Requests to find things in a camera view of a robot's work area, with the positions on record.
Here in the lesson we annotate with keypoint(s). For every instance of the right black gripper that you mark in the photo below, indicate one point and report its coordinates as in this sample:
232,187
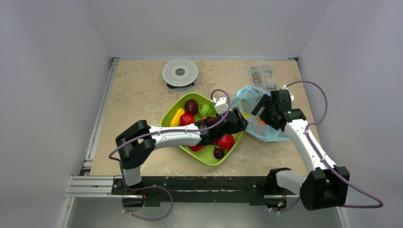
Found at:
268,111

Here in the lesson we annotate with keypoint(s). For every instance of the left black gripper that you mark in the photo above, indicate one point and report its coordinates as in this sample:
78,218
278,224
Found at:
241,126

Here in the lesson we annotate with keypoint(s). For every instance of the light blue plastic bag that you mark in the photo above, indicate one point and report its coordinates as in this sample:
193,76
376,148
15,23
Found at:
245,100

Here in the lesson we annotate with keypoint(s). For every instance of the red fake apple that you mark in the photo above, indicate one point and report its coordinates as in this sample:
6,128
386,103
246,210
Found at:
226,142

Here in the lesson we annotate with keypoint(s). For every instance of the red fake pomegranate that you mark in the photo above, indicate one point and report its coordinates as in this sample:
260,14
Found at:
196,148

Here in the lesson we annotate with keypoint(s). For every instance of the red fake peach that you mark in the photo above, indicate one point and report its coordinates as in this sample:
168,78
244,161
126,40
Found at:
187,119

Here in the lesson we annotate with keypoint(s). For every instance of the orange fake fruit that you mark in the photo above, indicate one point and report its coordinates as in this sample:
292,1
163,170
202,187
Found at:
261,121

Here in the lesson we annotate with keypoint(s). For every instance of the yellow fake fruit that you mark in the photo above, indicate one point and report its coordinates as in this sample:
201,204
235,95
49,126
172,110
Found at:
245,115

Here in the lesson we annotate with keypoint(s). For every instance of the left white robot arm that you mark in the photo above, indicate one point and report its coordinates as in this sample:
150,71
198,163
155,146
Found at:
137,142

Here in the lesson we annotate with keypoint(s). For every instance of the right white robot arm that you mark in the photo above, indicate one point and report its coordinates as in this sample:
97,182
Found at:
323,187

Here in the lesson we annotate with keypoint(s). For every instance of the red fake cherry bunch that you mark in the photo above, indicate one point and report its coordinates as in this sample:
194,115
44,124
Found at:
208,118

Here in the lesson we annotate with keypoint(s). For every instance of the green fake cabbage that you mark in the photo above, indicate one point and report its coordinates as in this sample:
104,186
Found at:
205,110

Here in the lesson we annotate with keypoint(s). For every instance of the dark brown fake fig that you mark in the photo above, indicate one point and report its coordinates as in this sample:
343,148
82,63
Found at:
218,153

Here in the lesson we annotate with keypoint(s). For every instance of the dark red fake mango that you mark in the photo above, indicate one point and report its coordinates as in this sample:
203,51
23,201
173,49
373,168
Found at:
191,106

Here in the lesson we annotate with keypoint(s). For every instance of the yellow fake corn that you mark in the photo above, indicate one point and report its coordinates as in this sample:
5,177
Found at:
175,121

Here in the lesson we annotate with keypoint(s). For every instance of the clear screw organizer box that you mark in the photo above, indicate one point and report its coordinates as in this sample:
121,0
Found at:
257,75

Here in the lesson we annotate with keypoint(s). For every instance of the green plastic tray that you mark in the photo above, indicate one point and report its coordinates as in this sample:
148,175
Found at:
204,155

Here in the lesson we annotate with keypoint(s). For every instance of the white filament spool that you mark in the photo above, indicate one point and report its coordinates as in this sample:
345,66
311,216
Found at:
180,75

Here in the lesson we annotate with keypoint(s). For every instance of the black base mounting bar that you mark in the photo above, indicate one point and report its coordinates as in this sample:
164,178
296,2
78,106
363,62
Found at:
253,190

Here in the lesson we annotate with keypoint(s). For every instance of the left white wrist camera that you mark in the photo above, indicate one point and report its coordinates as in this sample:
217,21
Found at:
220,105

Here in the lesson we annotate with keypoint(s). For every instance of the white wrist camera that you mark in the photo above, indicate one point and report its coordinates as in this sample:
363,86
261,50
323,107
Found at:
220,105
285,87

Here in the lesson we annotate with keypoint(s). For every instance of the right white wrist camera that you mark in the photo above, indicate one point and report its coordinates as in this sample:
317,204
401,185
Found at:
285,87

